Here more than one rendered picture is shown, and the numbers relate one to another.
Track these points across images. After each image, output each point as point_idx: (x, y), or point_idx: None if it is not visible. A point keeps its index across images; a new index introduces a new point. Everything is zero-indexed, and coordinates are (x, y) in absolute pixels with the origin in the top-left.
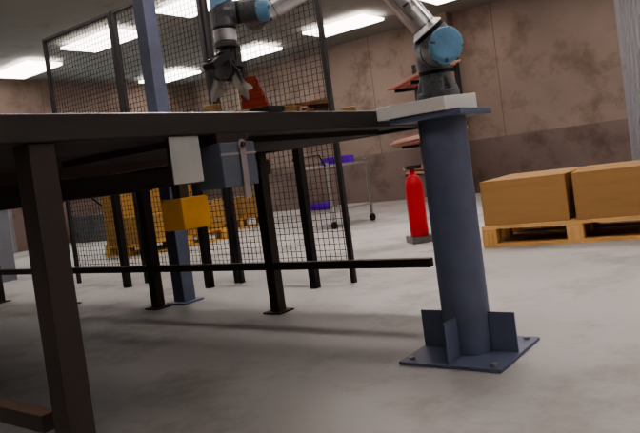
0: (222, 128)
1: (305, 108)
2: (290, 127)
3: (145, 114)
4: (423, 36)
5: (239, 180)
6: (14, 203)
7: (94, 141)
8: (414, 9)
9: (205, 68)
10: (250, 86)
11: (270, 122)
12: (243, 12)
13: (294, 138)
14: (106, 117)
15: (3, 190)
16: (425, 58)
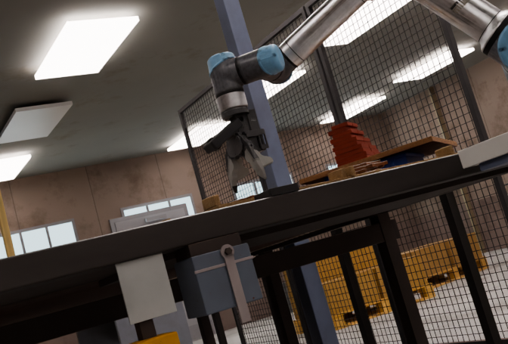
0: (197, 236)
1: (371, 165)
2: (311, 209)
3: (75, 244)
4: (488, 43)
5: (229, 301)
6: (66, 331)
7: (13, 290)
8: (468, 9)
9: (206, 150)
10: (268, 159)
11: (276, 210)
12: (245, 69)
13: (363, 207)
14: (18, 260)
15: (52, 319)
16: (506, 69)
